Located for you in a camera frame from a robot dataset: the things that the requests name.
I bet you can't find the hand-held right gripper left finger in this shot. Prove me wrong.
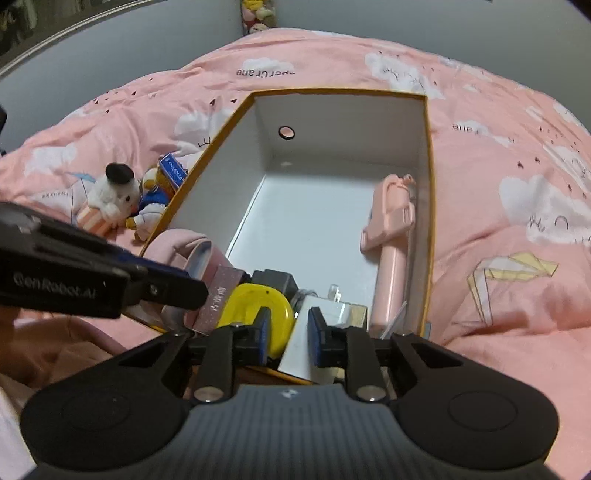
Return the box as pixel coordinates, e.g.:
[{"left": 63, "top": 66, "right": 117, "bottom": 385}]
[{"left": 117, "top": 306, "right": 273, "bottom": 402}]

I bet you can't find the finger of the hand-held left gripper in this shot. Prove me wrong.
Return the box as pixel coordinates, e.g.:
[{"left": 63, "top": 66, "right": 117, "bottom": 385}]
[{"left": 113, "top": 254, "right": 209, "bottom": 311}]

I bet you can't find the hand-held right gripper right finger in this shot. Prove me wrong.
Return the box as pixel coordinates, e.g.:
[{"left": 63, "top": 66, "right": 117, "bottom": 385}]
[{"left": 308, "top": 306, "right": 462, "bottom": 402}]

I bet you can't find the white lotion box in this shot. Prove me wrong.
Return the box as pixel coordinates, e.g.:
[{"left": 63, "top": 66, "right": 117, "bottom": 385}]
[{"left": 277, "top": 295, "right": 370, "bottom": 386}]

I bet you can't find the yellow round case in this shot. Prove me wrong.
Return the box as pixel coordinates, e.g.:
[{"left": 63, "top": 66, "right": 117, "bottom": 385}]
[{"left": 217, "top": 283, "right": 296, "bottom": 360}]

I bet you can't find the black charger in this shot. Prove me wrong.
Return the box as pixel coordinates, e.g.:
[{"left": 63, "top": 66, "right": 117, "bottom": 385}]
[{"left": 252, "top": 269, "right": 301, "bottom": 301}]

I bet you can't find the pink selfie stick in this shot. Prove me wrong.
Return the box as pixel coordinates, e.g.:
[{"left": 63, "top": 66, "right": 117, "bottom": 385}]
[{"left": 360, "top": 173, "right": 416, "bottom": 335}]

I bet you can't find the orange cardboard box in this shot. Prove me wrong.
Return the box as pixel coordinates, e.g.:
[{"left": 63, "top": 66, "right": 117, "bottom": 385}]
[{"left": 139, "top": 88, "right": 437, "bottom": 386}]

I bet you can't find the duck plush blue outfit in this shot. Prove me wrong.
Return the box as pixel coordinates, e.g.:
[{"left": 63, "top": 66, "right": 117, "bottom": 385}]
[{"left": 127, "top": 166, "right": 174, "bottom": 243}]

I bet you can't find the white bear plush black beret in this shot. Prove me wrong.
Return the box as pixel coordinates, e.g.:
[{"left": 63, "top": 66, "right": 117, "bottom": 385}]
[{"left": 74, "top": 161, "right": 141, "bottom": 236}]

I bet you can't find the small blue card box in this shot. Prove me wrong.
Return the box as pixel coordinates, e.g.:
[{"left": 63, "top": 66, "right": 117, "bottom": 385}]
[{"left": 158, "top": 154, "right": 190, "bottom": 190}]

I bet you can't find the pink printed blanket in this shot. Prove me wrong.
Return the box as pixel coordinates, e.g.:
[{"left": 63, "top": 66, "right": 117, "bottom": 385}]
[{"left": 0, "top": 28, "right": 591, "bottom": 480}]

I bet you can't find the window frame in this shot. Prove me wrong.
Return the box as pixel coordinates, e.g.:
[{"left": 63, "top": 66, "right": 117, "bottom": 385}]
[{"left": 0, "top": 0, "right": 158, "bottom": 75}]

